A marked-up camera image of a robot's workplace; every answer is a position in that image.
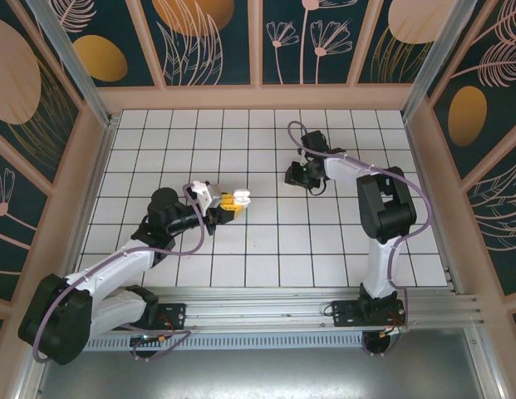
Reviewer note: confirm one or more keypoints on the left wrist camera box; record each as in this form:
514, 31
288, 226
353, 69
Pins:
214, 195

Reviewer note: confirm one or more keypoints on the white earbud charging case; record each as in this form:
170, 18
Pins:
243, 197

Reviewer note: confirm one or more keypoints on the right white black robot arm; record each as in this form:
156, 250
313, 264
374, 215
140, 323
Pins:
380, 266

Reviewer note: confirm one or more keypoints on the grey metal sheet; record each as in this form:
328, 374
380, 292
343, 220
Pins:
257, 374

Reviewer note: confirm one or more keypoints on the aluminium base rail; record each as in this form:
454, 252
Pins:
257, 309

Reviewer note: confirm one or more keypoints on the aluminium frame post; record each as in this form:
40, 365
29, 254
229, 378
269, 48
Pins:
436, 62
73, 62

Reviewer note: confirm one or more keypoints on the aluminium side rail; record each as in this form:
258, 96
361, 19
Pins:
102, 162
422, 166

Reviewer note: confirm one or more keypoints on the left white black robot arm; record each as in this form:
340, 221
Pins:
112, 266

